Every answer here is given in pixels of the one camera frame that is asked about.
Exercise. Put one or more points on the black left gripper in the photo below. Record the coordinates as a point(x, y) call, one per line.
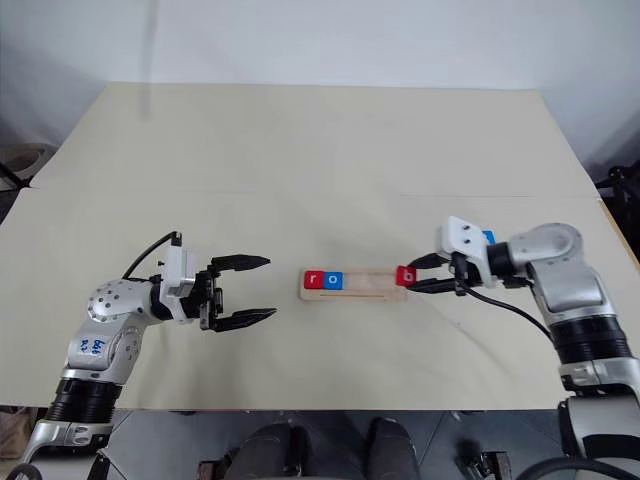
point(210, 300)

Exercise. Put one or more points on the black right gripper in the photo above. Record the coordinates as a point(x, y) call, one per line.
point(461, 275)

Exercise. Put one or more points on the red letter b block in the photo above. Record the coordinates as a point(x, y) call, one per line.
point(406, 276)

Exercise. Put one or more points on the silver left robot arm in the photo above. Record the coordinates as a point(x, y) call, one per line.
point(107, 320)

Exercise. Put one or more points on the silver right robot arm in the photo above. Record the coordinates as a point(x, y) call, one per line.
point(570, 290)

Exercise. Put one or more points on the wooden letter tray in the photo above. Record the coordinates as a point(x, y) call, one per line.
point(370, 290)

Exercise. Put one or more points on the red letter r block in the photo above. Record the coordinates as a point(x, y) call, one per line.
point(313, 280)

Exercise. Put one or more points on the blue letter o block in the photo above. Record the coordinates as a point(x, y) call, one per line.
point(333, 280)

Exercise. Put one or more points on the dark rounded shape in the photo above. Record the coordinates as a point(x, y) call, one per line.
point(392, 447)
point(272, 450)

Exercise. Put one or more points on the dark equipment beside table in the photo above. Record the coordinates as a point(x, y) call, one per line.
point(620, 195)

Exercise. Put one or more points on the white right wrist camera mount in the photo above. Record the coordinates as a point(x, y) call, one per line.
point(462, 237)

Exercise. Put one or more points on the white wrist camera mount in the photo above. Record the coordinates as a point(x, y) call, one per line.
point(176, 272)
point(462, 237)

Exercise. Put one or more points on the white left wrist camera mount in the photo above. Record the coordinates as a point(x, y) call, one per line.
point(176, 272)

